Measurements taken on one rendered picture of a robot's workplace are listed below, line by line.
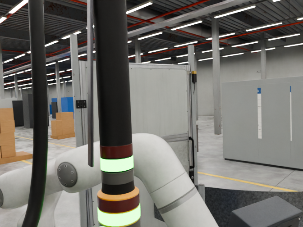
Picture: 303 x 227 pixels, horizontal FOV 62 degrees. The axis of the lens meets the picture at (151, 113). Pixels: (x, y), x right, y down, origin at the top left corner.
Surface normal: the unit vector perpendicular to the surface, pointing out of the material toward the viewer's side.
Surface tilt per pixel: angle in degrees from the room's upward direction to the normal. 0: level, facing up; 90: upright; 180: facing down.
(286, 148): 90
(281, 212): 15
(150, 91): 91
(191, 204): 66
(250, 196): 90
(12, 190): 87
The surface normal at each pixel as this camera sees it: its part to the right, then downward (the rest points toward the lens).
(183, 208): -0.04, -0.22
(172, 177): 0.18, -0.34
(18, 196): -0.07, 0.17
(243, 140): -0.69, 0.07
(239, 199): -0.30, 0.06
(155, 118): 0.49, 0.01
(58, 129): 0.70, 0.01
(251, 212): 0.09, -0.96
